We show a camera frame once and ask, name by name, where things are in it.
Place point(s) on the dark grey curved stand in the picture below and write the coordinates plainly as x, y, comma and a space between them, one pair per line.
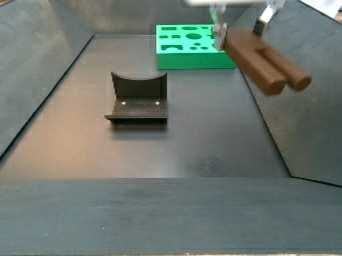
141, 98

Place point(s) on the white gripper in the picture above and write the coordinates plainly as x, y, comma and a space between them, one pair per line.
218, 9

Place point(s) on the green foam shape fixture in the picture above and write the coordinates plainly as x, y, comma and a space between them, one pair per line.
185, 47

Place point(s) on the brown square-circle peg object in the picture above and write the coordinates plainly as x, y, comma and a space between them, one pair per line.
266, 66

